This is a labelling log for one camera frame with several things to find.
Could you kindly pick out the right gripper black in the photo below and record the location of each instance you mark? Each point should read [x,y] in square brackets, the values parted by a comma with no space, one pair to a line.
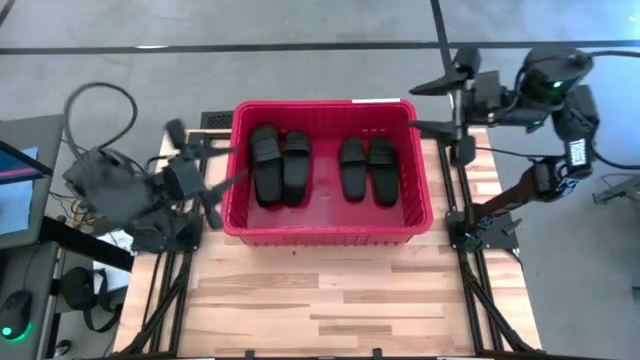
[485,95]

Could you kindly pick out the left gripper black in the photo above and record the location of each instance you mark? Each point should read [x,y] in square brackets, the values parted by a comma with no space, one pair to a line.
[182,177]

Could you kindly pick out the black slide sandal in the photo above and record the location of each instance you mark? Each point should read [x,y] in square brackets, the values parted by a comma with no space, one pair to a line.
[296,175]
[353,175]
[384,175]
[266,175]

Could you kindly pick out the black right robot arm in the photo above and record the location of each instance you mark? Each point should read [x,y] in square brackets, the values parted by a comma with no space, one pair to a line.
[575,125]

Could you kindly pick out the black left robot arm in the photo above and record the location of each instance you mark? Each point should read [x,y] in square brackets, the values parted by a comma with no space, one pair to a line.
[110,185]

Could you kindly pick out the white label on bin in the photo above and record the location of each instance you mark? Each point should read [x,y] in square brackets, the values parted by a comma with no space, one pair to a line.
[375,101]

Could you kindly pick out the red plastic bin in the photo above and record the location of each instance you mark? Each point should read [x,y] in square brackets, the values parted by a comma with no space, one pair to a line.
[325,210]

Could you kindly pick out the black floor grate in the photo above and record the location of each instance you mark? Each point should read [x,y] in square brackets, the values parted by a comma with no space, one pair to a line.
[215,120]

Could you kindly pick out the white paper sheet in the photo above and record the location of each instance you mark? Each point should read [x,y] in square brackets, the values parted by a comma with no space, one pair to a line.
[117,280]

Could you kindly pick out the black desk bar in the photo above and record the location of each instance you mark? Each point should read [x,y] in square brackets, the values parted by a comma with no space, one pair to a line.
[85,245]

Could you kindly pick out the black table edge clamp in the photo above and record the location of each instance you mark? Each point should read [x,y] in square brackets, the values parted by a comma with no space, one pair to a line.
[377,352]
[248,353]

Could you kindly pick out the grey monitor with blue screen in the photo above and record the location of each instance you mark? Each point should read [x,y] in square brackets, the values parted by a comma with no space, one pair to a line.
[30,135]

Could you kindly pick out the grey metal stand leg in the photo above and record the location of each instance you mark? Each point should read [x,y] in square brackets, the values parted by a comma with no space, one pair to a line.
[620,190]

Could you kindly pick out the grey desk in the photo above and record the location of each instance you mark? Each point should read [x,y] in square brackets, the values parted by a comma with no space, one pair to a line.
[35,270]

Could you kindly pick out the black computer mouse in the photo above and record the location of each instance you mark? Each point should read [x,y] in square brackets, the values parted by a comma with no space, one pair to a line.
[15,312]

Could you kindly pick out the black metal frame rails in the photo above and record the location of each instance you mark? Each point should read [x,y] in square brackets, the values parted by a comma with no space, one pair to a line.
[442,165]
[196,139]

